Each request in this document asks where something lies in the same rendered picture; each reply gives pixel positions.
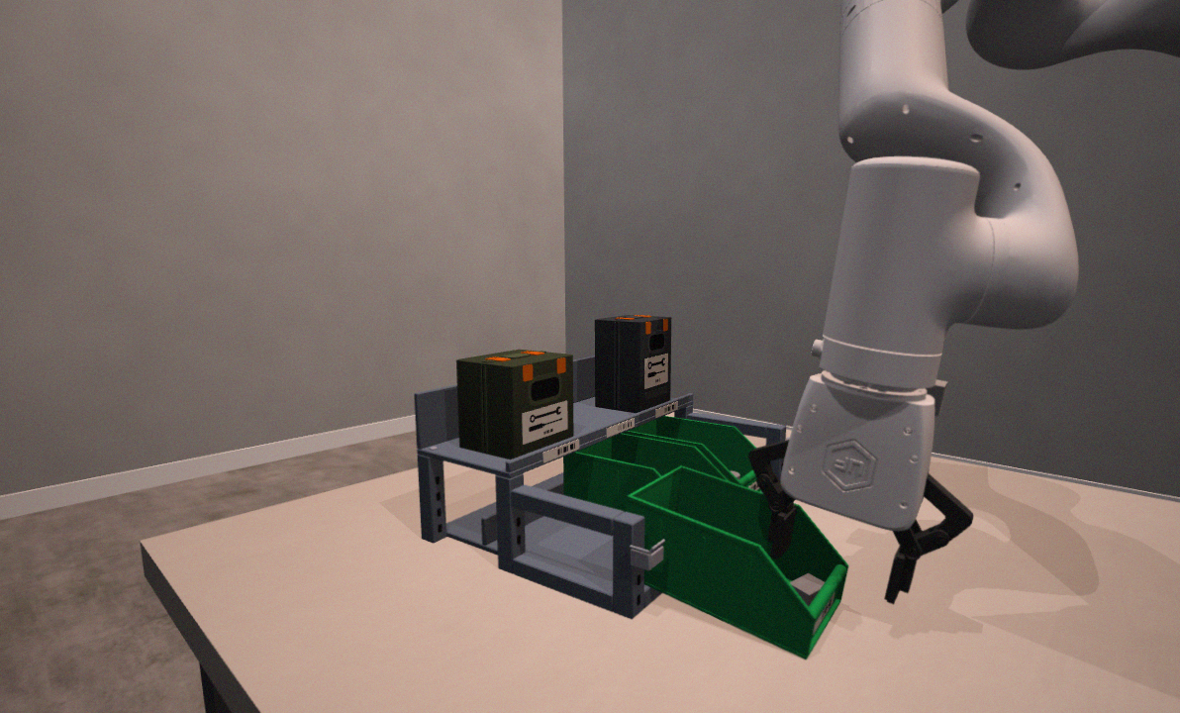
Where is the green bin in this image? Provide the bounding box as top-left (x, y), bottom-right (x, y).
top-left (627, 465), bottom-right (846, 660)
top-left (563, 433), bottom-right (728, 512)
top-left (623, 416), bottom-right (761, 491)

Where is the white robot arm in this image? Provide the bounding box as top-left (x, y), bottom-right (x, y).
top-left (812, 0), bottom-right (1180, 416)

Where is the grey metal shelf rack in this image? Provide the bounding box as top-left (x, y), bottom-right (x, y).
top-left (414, 357), bottom-right (786, 619)

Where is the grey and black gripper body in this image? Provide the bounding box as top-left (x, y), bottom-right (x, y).
top-left (781, 369), bottom-right (935, 531)

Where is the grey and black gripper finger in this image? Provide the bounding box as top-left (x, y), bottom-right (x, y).
top-left (885, 473), bottom-right (974, 604)
top-left (748, 440), bottom-right (797, 560)

